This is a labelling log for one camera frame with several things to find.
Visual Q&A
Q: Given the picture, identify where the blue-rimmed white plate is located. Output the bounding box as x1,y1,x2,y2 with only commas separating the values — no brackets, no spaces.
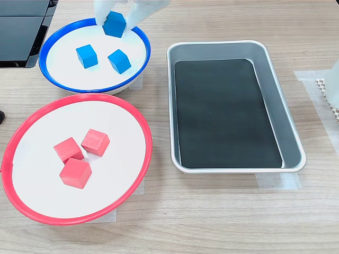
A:
39,17,151,95

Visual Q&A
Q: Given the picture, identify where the red-rimmed white plate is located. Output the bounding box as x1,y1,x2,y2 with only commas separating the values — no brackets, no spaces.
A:
1,93,154,226

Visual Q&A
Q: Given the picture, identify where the red cube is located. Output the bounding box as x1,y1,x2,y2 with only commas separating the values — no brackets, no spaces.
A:
59,158,92,189
53,137,85,164
81,128,111,157

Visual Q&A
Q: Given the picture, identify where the pale perforated base plate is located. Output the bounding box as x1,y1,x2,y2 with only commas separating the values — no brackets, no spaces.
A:
315,78,339,124

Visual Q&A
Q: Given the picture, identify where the clear tape sheet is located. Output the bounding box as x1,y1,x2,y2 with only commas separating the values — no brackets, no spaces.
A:
293,69,339,145

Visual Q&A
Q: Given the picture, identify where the black tray mat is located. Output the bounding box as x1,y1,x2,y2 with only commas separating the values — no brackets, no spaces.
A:
174,59,283,169

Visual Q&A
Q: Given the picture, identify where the clear tape strip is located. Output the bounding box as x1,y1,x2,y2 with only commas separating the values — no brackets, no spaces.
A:
83,207,117,223
255,171,302,190
131,181,145,196
126,71,144,91

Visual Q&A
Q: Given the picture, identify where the black electronic device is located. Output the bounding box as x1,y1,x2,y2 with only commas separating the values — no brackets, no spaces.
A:
0,0,60,69

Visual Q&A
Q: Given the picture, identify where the steel tray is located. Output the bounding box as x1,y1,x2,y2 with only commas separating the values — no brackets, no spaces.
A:
166,40,307,175

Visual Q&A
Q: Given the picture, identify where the blue cube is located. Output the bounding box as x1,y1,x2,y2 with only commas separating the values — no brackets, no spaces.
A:
107,49,132,75
75,44,99,69
102,11,127,39

